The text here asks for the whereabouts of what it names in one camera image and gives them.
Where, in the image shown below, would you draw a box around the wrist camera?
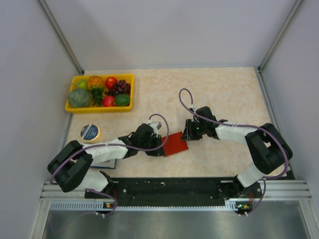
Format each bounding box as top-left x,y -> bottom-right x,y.
148,119 -> 162,134
189,104 -> 199,122

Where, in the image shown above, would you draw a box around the red apple top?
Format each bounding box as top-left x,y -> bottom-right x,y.
105,77 -> 117,90

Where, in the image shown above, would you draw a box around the orange pineapple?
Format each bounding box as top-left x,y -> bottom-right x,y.
87,76 -> 104,107

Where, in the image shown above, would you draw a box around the yellow plastic tray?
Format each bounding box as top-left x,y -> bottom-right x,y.
65,74 -> 135,114

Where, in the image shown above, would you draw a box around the red paper box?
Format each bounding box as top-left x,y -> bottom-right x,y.
161,131 -> 188,157

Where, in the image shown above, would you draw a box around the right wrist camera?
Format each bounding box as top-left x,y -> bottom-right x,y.
189,104 -> 199,122

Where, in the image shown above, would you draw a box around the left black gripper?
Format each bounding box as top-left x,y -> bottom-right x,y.
139,134 -> 165,156

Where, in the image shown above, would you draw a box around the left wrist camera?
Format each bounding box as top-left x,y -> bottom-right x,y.
148,119 -> 162,134

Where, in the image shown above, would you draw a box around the red apple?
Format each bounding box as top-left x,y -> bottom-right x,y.
105,77 -> 117,90
102,96 -> 116,107

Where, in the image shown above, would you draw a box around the red apple bottom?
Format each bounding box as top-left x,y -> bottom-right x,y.
102,96 -> 116,107

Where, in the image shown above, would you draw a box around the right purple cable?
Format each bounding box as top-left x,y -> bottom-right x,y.
178,88 -> 290,216

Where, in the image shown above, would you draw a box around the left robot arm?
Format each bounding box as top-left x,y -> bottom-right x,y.
47,121 -> 165,198

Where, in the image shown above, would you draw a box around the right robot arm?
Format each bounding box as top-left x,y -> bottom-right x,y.
181,106 -> 293,200

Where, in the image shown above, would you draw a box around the grey cable duct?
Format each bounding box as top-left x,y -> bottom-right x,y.
50,201 -> 249,212

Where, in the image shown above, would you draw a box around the purple cable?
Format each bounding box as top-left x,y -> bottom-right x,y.
49,114 -> 169,216
178,88 -> 290,216

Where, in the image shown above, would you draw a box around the green lime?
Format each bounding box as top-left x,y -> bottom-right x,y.
115,94 -> 130,107

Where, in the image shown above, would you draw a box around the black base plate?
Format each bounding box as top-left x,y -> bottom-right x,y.
84,176 -> 265,207

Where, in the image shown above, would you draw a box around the purple grapes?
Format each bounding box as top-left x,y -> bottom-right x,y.
105,80 -> 131,97

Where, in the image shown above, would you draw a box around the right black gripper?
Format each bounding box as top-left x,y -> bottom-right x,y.
181,119 -> 207,141

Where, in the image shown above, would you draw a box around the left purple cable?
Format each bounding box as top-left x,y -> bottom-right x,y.
49,114 -> 169,216

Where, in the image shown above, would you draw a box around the green apple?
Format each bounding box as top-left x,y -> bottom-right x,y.
76,79 -> 88,91

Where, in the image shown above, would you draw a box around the green melon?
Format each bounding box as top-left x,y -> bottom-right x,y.
68,88 -> 92,108

